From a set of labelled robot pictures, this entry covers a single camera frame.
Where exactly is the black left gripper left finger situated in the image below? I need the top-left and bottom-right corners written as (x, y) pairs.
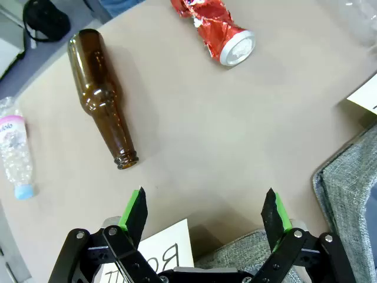
top-left (48, 186), bottom-right (161, 283)

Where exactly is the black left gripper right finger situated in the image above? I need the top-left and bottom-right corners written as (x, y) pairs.
top-left (250, 187), bottom-right (357, 283)

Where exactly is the pink label plastic bottle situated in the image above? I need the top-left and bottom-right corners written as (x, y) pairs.
top-left (0, 96), bottom-right (37, 200)

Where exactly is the brown glass beer bottle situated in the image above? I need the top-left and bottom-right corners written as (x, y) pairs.
top-left (67, 28), bottom-right (140, 170)

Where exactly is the crushed red drink can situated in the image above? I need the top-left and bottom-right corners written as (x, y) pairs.
top-left (170, 0), bottom-right (256, 67)

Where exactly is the clear crushed plastic bottle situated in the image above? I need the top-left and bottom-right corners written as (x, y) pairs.
top-left (312, 0), bottom-right (377, 57)

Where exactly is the grey fabric basket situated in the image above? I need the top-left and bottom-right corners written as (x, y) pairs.
top-left (311, 122), bottom-right (377, 283)
top-left (194, 228), bottom-right (304, 283)

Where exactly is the white standing paper card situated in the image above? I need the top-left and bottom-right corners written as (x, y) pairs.
top-left (346, 72), bottom-right (377, 114)
top-left (100, 219), bottom-right (196, 283)

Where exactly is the white box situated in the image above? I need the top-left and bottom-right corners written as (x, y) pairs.
top-left (0, 38), bottom-right (26, 80)

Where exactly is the person in denim shirt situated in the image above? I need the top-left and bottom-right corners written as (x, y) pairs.
top-left (98, 0), bottom-right (173, 18)

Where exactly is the black bag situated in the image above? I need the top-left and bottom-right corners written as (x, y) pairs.
top-left (22, 0), bottom-right (71, 42)

